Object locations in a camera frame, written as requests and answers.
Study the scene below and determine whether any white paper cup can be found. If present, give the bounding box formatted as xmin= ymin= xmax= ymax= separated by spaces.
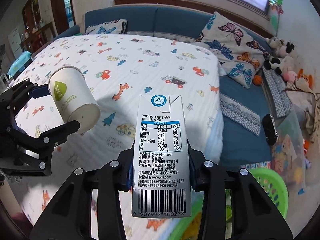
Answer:
xmin=48 ymin=66 xmax=100 ymax=134

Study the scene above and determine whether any blue white milk carton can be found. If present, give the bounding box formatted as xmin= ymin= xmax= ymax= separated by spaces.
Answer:
xmin=132 ymin=94 xmax=191 ymax=219

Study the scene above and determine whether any blue wet wipes pack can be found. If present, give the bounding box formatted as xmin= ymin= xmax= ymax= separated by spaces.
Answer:
xmin=7 ymin=51 xmax=31 ymax=78

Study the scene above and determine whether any clear plastic storage box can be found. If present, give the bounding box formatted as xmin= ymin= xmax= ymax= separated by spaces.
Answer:
xmin=271 ymin=111 xmax=305 ymax=192

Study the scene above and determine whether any green plastic basket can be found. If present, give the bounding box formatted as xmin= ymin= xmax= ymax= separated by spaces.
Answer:
xmin=169 ymin=165 xmax=293 ymax=239

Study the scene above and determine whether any blue sofa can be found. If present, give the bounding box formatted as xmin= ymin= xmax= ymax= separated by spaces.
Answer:
xmin=52 ymin=5 xmax=278 ymax=168

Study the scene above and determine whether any cartoon print tablecloth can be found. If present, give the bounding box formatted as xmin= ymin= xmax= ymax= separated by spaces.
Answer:
xmin=11 ymin=34 xmax=223 ymax=225

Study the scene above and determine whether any doorway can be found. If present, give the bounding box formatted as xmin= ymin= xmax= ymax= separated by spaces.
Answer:
xmin=50 ymin=0 xmax=75 ymax=35

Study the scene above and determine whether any small butterfly pillow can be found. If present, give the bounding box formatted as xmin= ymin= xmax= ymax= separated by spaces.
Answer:
xmin=85 ymin=19 xmax=127 ymax=35

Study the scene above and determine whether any crumpled beige cloth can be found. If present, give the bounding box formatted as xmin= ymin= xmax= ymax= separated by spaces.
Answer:
xmin=285 ymin=79 xmax=319 ymax=142

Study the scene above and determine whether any orange fox plush toy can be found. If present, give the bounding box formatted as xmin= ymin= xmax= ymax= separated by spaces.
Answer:
xmin=296 ymin=68 xmax=313 ymax=90

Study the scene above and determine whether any pink pig plush toy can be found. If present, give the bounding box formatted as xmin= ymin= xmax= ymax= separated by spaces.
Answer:
xmin=282 ymin=70 xmax=297 ymax=83

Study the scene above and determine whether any cow plush toy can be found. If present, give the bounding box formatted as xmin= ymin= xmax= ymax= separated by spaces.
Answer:
xmin=264 ymin=42 xmax=297 ymax=75

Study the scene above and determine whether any butterfly print pillow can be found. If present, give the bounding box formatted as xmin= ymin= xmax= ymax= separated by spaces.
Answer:
xmin=195 ymin=12 xmax=269 ymax=88

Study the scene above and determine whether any grey plush toy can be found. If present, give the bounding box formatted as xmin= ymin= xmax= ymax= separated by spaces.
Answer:
xmin=265 ymin=36 xmax=285 ymax=50

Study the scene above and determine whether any colourful pinwheel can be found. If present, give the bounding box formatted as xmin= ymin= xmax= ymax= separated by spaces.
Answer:
xmin=268 ymin=0 xmax=283 ymax=35

